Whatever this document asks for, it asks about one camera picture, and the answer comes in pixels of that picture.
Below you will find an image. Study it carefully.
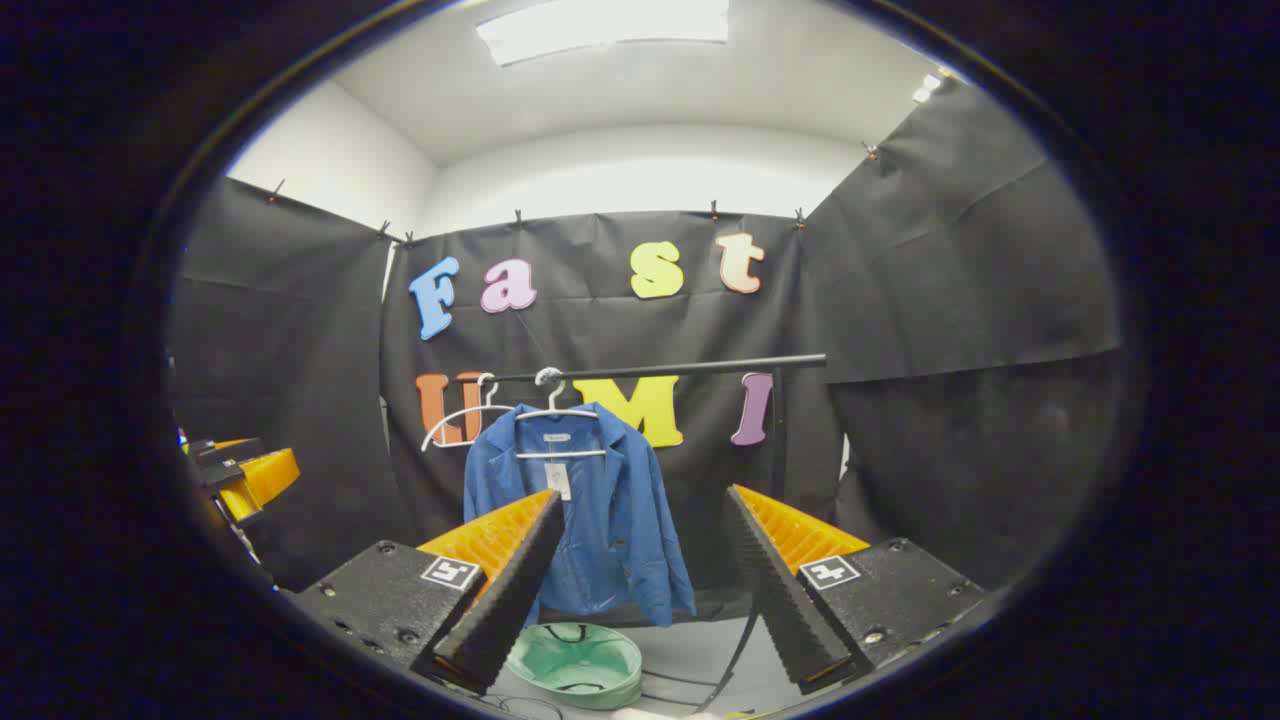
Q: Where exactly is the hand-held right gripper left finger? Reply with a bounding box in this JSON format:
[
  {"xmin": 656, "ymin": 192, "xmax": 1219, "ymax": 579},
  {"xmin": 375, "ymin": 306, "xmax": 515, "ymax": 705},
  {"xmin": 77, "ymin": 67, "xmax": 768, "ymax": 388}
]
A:
[{"xmin": 290, "ymin": 488, "xmax": 567, "ymax": 696}]

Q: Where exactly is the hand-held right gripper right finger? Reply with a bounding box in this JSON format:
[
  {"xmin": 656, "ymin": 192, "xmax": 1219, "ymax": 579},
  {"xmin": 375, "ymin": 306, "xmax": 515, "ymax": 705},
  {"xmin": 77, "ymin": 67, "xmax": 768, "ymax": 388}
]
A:
[{"xmin": 722, "ymin": 484, "xmax": 991, "ymax": 696}]

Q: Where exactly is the green laundry hamper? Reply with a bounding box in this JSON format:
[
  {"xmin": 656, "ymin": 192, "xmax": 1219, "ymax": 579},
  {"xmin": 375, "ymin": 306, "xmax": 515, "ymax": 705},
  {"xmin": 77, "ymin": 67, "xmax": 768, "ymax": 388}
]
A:
[{"xmin": 505, "ymin": 622, "xmax": 644, "ymax": 711}]

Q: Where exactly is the blue corduroy jacket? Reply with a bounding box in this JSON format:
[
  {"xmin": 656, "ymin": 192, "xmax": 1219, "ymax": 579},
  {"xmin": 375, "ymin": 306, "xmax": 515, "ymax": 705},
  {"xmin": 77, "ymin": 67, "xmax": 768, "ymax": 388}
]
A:
[{"xmin": 462, "ymin": 402, "xmax": 698, "ymax": 629}]

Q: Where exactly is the white clothes hanger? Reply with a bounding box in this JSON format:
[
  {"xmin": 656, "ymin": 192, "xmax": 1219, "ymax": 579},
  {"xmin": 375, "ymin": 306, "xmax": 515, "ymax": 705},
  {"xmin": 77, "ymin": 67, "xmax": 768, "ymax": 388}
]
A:
[
  {"xmin": 420, "ymin": 372, "xmax": 516, "ymax": 453},
  {"xmin": 513, "ymin": 368, "xmax": 609, "ymax": 461}
]

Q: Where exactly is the black clothes rack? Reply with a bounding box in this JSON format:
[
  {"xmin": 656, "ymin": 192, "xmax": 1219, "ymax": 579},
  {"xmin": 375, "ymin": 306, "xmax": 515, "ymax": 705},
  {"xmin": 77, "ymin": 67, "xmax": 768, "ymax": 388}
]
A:
[{"xmin": 480, "ymin": 352, "xmax": 829, "ymax": 713}]

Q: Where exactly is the black backdrop cloth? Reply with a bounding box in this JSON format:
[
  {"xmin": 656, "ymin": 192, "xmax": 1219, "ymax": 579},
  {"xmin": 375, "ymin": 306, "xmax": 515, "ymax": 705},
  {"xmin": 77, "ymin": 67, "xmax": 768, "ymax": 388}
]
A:
[{"xmin": 168, "ymin": 78, "xmax": 1121, "ymax": 601}]

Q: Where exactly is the large ceiling light panel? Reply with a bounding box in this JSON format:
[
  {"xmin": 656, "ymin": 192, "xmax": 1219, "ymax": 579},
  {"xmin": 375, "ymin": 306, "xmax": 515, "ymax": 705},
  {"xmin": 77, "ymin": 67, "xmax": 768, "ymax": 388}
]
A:
[{"xmin": 475, "ymin": 0, "xmax": 731, "ymax": 68}]

